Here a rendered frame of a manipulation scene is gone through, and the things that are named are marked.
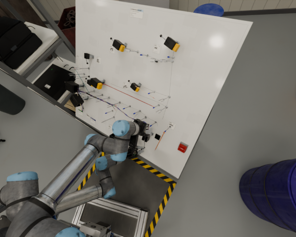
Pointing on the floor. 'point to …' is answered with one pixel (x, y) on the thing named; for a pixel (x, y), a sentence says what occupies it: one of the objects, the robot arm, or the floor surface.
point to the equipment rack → (46, 36)
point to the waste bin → (4, 99)
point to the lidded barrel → (210, 10)
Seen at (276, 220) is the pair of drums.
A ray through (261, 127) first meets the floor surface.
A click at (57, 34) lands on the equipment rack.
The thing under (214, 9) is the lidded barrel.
